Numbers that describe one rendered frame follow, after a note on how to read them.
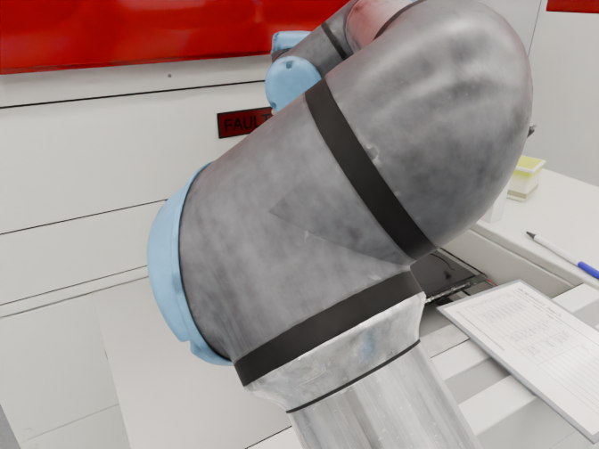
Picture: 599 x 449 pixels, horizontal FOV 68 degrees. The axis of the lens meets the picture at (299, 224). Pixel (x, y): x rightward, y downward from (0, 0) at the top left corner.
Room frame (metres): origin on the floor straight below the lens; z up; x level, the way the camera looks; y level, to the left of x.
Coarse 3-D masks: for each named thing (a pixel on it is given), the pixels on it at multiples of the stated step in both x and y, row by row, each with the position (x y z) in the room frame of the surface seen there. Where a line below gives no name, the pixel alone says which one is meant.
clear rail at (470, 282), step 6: (474, 276) 0.61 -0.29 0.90; (480, 276) 0.61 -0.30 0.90; (462, 282) 0.59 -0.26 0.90; (468, 282) 0.59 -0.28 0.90; (474, 282) 0.60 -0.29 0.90; (480, 282) 0.61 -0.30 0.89; (456, 288) 0.58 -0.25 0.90; (462, 288) 0.58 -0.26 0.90; (468, 288) 0.59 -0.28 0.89; (432, 294) 0.56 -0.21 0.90; (438, 294) 0.56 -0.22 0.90; (444, 294) 0.56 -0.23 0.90; (450, 294) 0.57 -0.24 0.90; (426, 300) 0.55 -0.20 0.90; (432, 300) 0.55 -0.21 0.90; (438, 300) 0.56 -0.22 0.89
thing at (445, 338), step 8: (440, 328) 0.51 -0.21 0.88; (448, 328) 0.51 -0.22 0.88; (456, 328) 0.51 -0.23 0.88; (424, 336) 0.49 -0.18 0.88; (432, 336) 0.49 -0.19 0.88; (440, 336) 0.49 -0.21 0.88; (448, 336) 0.49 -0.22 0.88; (456, 336) 0.49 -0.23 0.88; (464, 336) 0.49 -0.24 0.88; (424, 344) 0.48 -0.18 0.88; (432, 344) 0.48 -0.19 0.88; (440, 344) 0.48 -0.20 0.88; (448, 344) 0.48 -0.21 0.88; (456, 344) 0.48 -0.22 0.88; (432, 352) 0.46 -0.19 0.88; (440, 352) 0.46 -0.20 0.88
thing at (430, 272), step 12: (432, 252) 0.69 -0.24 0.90; (420, 264) 0.65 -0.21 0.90; (432, 264) 0.65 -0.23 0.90; (444, 264) 0.65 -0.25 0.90; (456, 264) 0.65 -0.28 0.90; (420, 276) 0.62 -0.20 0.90; (432, 276) 0.62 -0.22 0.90; (444, 276) 0.62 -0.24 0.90; (456, 276) 0.61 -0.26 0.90; (468, 276) 0.61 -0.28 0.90; (432, 288) 0.58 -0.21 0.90; (444, 288) 0.59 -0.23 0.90
